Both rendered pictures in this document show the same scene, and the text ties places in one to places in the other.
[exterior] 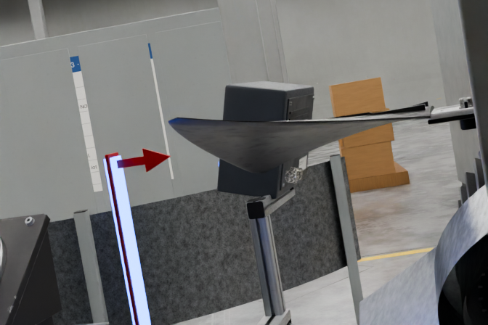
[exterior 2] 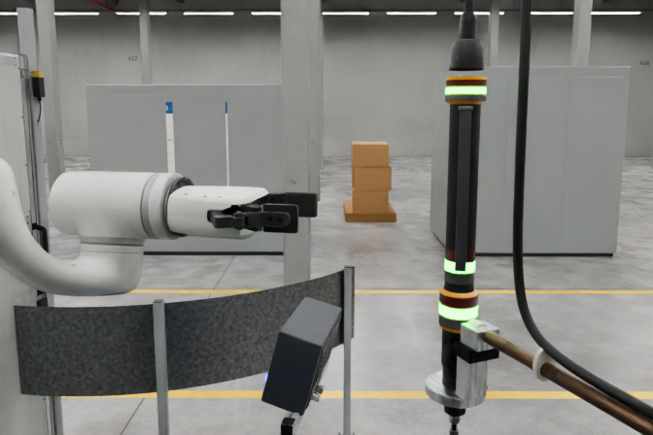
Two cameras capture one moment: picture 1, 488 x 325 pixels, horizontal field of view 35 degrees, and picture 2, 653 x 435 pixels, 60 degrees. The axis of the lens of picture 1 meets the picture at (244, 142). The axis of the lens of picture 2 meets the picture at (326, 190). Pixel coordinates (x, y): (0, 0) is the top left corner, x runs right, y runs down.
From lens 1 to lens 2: 0.56 m
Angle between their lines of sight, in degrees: 7
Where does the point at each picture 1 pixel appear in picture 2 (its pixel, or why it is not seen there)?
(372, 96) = (380, 156)
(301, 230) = not seen: hidden behind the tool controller
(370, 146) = (373, 191)
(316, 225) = not seen: hidden behind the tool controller
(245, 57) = (294, 141)
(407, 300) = not seen: outside the picture
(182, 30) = (252, 97)
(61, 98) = (154, 131)
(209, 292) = (243, 363)
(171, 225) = (223, 315)
